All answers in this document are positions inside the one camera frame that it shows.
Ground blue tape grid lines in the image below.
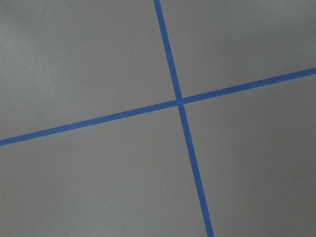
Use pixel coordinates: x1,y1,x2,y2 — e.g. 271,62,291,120
0,0,316,237

